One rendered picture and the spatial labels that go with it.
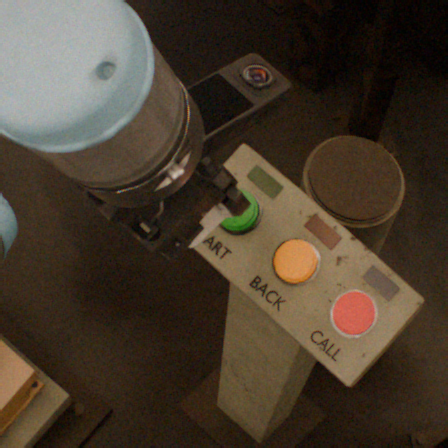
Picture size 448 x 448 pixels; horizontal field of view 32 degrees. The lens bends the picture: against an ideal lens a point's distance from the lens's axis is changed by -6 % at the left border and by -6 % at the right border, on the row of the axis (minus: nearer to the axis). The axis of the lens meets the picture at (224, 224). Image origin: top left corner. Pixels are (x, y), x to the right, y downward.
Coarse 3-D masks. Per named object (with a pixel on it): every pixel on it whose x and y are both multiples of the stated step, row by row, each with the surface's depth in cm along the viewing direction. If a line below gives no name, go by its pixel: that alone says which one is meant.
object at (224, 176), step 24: (216, 168) 59; (192, 192) 59; (216, 192) 61; (120, 216) 55; (144, 216) 58; (168, 216) 59; (192, 216) 60; (144, 240) 59; (168, 240) 59; (192, 240) 64
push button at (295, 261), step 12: (300, 240) 77; (276, 252) 77; (288, 252) 76; (300, 252) 76; (312, 252) 76; (276, 264) 77; (288, 264) 76; (300, 264) 76; (312, 264) 76; (288, 276) 76; (300, 276) 76
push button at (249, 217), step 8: (248, 192) 79; (248, 200) 78; (256, 200) 79; (248, 208) 78; (256, 208) 78; (240, 216) 78; (248, 216) 78; (256, 216) 78; (224, 224) 78; (232, 224) 78; (240, 224) 78; (248, 224) 78
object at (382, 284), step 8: (368, 272) 75; (376, 272) 75; (368, 280) 75; (376, 280) 75; (384, 280) 75; (376, 288) 75; (384, 288) 75; (392, 288) 74; (384, 296) 74; (392, 296) 74
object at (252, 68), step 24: (216, 72) 59; (240, 72) 59; (264, 72) 59; (192, 96) 58; (216, 96) 58; (240, 96) 58; (264, 96) 59; (216, 120) 57; (240, 120) 57; (216, 144) 57
